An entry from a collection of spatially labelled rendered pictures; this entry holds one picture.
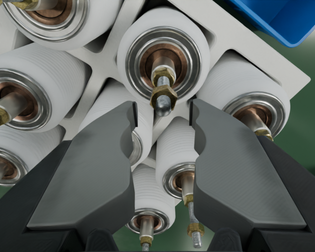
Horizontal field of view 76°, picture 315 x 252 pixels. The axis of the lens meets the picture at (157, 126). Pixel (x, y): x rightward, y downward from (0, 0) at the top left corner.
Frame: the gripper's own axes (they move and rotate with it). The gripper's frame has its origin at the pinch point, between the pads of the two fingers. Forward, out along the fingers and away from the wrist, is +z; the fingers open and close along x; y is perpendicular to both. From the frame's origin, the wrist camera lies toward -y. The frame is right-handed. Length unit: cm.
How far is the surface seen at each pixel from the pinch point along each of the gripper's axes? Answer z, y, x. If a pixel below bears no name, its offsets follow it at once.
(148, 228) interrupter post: 7.5, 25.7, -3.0
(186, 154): 9.8, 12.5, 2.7
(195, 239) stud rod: 0.9, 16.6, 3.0
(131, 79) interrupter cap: 8.9, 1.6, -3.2
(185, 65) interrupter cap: 9.1, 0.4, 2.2
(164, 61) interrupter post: 7.5, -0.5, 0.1
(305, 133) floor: 34, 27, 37
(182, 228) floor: 34, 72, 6
